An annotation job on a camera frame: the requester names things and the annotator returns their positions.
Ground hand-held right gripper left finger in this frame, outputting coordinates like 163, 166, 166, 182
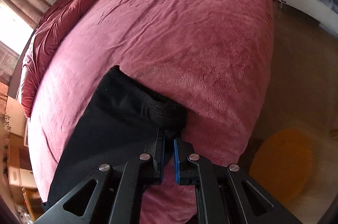
34, 128, 166, 224

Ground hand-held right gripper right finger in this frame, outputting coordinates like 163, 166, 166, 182
173, 137, 301, 224

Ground black pants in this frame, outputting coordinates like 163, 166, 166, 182
41, 66, 188, 215

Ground yellow round mat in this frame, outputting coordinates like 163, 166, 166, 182
249, 129, 313, 203

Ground bed with pink sheet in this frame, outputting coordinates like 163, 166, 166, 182
26, 0, 275, 224

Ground wooden shelf unit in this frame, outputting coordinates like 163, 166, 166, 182
7, 134, 44, 222

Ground cardboard box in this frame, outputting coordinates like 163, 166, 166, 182
5, 96, 29, 146

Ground red duvet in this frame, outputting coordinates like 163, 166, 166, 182
21, 0, 134, 117

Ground window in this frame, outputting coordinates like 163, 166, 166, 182
0, 0, 35, 55

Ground white cabinet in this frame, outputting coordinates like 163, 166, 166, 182
280, 0, 338, 37

